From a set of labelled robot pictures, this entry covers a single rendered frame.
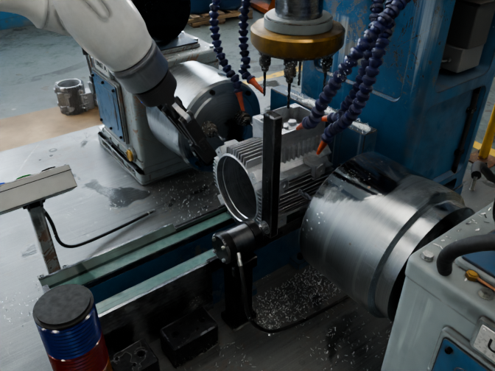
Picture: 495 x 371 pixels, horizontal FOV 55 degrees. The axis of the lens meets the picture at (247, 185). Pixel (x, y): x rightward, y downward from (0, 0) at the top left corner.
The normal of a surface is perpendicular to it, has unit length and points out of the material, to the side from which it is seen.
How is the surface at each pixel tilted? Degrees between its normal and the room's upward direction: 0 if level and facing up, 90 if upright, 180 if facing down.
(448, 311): 89
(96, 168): 0
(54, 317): 0
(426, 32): 90
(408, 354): 89
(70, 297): 0
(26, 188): 54
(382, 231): 47
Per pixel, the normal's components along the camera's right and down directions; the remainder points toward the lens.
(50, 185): 0.48, -0.13
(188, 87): -0.38, -0.57
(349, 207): -0.55, -0.37
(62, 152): 0.00, -0.83
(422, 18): -0.80, 0.33
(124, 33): 0.62, 0.46
